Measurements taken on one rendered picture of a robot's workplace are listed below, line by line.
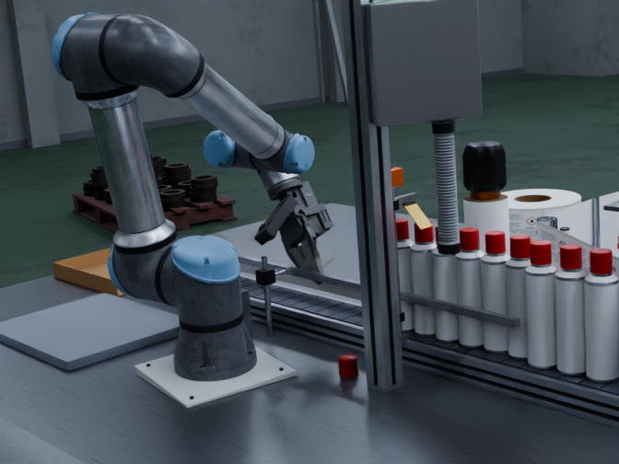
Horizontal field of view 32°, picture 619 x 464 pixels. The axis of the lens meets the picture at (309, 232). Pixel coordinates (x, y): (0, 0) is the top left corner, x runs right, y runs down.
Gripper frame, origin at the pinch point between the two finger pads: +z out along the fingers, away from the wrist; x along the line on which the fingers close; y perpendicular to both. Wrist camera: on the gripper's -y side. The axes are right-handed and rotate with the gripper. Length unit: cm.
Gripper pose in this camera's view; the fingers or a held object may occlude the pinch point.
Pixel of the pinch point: (315, 279)
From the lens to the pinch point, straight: 217.8
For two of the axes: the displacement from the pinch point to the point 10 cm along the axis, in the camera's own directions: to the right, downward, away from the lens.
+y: 7.5, -2.1, 6.3
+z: 4.0, 9.0, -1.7
